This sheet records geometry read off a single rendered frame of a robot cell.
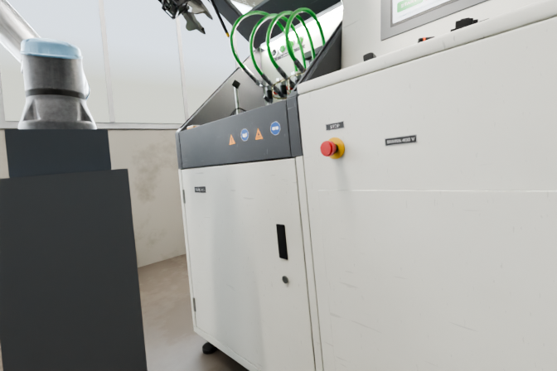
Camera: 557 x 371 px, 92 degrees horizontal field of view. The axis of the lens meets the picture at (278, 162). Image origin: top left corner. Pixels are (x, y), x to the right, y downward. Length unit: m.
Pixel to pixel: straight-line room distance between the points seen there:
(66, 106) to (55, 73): 0.08
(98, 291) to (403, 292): 0.66
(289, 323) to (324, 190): 0.42
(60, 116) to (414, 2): 0.94
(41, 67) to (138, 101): 1.88
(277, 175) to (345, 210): 0.23
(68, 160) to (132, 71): 2.05
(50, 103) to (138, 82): 1.96
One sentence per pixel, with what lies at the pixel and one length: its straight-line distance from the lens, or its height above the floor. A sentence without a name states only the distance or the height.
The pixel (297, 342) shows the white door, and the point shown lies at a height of 0.26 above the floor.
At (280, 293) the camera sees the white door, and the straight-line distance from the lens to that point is 0.89.
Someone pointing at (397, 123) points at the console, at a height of 0.83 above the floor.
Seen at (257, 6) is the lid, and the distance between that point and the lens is 1.57.
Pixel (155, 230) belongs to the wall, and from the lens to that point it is 2.70.
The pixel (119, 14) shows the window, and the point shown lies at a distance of 2.95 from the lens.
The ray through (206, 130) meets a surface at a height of 0.92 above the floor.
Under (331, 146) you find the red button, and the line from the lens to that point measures 0.62.
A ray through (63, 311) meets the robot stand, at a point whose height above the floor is 0.51.
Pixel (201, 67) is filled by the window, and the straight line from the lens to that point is 3.00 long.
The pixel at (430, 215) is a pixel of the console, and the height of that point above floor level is 0.65.
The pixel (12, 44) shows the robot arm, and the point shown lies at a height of 1.16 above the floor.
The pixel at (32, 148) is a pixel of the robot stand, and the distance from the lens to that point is 0.77.
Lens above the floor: 0.78
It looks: level
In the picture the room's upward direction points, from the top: 5 degrees counter-clockwise
